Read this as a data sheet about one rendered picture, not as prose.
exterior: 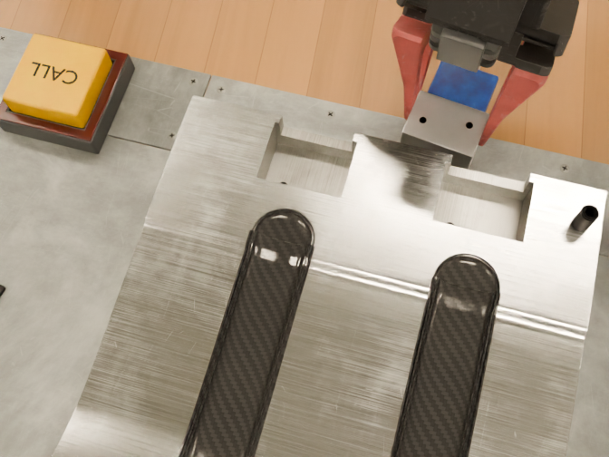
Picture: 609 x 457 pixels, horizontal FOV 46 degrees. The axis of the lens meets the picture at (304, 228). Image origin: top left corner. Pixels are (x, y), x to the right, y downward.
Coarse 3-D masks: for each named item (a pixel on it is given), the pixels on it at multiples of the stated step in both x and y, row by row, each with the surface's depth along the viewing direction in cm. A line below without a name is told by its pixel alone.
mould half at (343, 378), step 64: (192, 128) 45; (256, 128) 45; (192, 192) 44; (256, 192) 43; (384, 192) 43; (576, 192) 43; (192, 256) 42; (320, 256) 42; (384, 256) 42; (448, 256) 42; (512, 256) 41; (576, 256) 41; (128, 320) 41; (192, 320) 41; (320, 320) 41; (384, 320) 41; (512, 320) 40; (576, 320) 40; (128, 384) 40; (192, 384) 40; (320, 384) 40; (384, 384) 40; (512, 384) 39; (576, 384) 39; (64, 448) 38; (128, 448) 39; (320, 448) 39; (384, 448) 38; (512, 448) 38
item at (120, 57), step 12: (120, 60) 55; (120, 72) 55; (108, 84) 55; (108, 96) 54; (0, 108) 54; (96, 108) 54; (12, 120) 54; (24, 120) 54; (36, 120) 54; (96, 120) 54; (60, 132) 53; (72, 132) 53; (84, 132) 53
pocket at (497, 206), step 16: (448, 176) 45; (464, 176) 45; (480, 176) 45; (496, 176) 45; (528, 176) 44; (448, 192) 46; (464, 192) 46; (480, 192) 46; (496, 192) 46; (512, 192) 45; (528, 192) 44; (448, 208) 46; (464, 208) 45; (480, 208) 45; (496, 208) 45; (512, 208) 45; (528, 208) 43; (464, 224) 45; (480, 224) 45; (496, 224) 45; (512, 224) 45
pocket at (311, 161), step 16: (288, 128) 47; (272, 144) 46; (288, 144) 47; (304, 144) 47; (320, 144) 46; (336, 144) 46; (352, 144) 46; (272, 160) 47; (288, 160) 47; (304, 160) 47; (320, 160) 47; (336, 160) 47; (256, 176) 44; (272, 176) 47; (288, 176) 47; (304, 176) 47; (320, 176) 47; (336, 176) 47; (320, 192) 46; (336, 192) 46
